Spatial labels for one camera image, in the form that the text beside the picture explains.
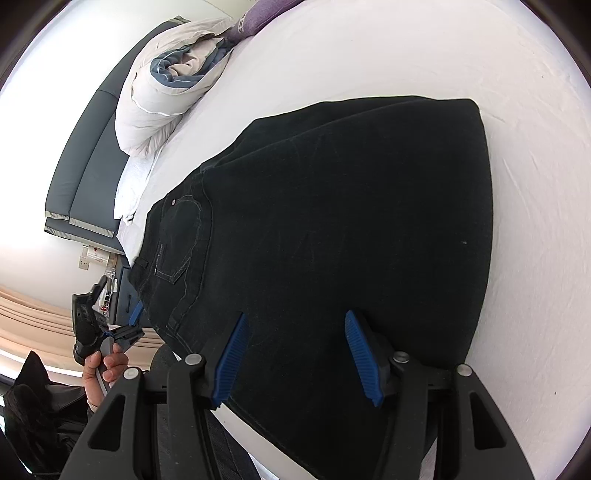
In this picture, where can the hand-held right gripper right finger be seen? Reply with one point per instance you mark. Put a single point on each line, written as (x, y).
(362, 356)

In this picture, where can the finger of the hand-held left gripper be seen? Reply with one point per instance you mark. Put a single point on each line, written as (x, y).
(135, 314)
(128, 337)

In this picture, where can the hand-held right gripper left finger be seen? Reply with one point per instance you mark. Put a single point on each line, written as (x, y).
(231, 356)

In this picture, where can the black pants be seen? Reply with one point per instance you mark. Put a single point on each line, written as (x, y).
(323, 230)

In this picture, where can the person's left hand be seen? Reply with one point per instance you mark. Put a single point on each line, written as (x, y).
(101, 371)

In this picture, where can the beige curtain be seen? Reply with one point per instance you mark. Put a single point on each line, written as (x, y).
(27, 323)

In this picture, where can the person's dark sleeve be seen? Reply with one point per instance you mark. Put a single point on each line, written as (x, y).
(37, 410)

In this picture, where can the white pillow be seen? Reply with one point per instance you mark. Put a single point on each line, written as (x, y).
(134, 184)

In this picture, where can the grey padded headboard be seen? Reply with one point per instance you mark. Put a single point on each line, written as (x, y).
(87, 161)

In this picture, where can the folded white duvet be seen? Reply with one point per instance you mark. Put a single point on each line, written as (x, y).
(152, 106)

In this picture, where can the purple cushion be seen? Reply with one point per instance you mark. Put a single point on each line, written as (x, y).
(258, 18)

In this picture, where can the white wall socket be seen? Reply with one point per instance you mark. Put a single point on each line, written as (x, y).
(84, 264)

